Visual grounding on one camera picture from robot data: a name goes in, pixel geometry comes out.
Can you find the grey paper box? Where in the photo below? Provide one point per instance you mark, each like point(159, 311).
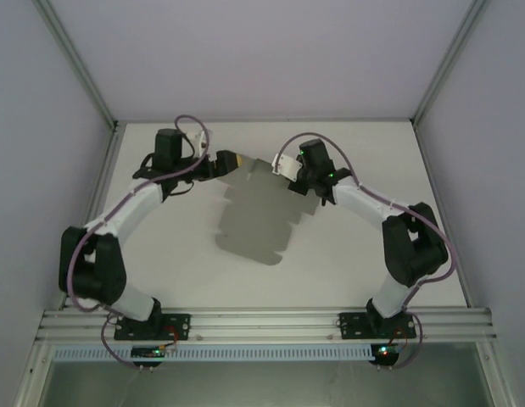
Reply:
point(258, 220)

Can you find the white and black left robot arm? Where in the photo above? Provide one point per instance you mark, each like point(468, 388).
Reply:
point(135, 212)

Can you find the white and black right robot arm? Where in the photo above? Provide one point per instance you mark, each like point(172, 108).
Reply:
point(414, 254)

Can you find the grey metal panel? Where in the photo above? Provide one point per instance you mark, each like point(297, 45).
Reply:
point(262, 383)

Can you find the aluminium left table rail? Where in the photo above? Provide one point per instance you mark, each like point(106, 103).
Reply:
point(103, 178)

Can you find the aluminium table rail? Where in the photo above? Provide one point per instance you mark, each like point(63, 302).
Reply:
point(103, 178)
point(440, 203)

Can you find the aluminium left frame post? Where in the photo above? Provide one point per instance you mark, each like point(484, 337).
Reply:
point(75, 63)

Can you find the aluminium frame post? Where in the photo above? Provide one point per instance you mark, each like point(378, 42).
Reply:
point(450, 63)
point(75, 63)

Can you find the aluminium right table rail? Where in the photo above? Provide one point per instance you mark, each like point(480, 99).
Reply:
point(440, 203)

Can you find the aluminium mounting rail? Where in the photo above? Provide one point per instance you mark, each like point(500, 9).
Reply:
point(262, 324)

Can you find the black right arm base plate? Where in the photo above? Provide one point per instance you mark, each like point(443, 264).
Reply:
point(351, 324)

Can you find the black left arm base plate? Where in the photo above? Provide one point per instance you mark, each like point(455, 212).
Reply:
point(177, 324)

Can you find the aluminium right frame post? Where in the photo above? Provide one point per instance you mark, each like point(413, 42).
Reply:
point(450, 63)

